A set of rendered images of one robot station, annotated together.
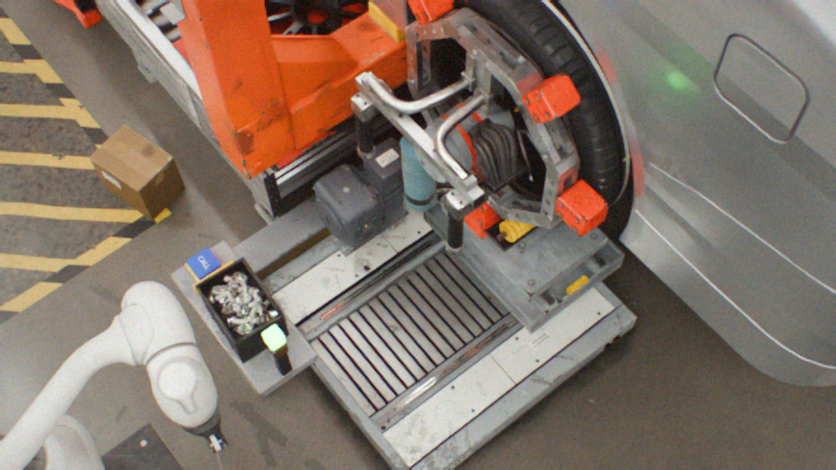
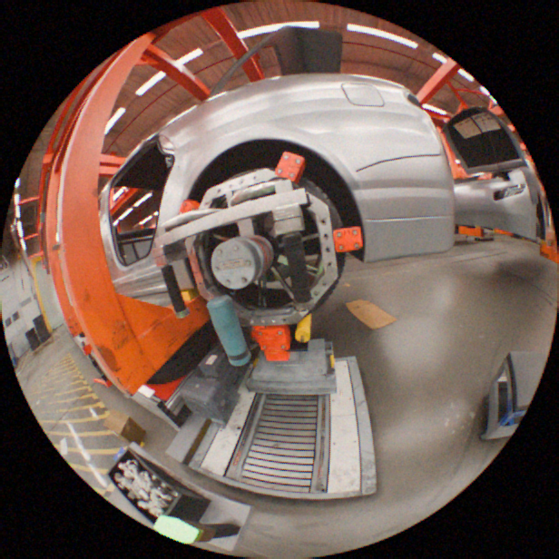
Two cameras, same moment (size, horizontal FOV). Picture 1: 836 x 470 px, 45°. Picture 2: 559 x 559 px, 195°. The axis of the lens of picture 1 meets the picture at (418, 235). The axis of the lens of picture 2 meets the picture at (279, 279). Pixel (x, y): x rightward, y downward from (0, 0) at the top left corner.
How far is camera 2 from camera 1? 209 cm
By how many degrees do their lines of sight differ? 53
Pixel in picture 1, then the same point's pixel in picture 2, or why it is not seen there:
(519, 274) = (312, 372)
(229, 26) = (77, 236)
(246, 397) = not seen: hidden behind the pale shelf
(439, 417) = (345, 459)
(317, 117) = (159, 345)
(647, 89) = (330, 130)
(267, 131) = (123, 351)
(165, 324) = not seen: outside the picture
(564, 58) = not seen: hidden behind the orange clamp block
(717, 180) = (385, 143)
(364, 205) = (211, 387)
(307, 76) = (142, 311)
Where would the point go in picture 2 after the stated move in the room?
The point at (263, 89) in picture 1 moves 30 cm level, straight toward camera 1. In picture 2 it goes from (108, 308) to (101, 333)
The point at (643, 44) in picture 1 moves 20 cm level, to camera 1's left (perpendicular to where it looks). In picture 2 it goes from (315, 112) to (278, 92)
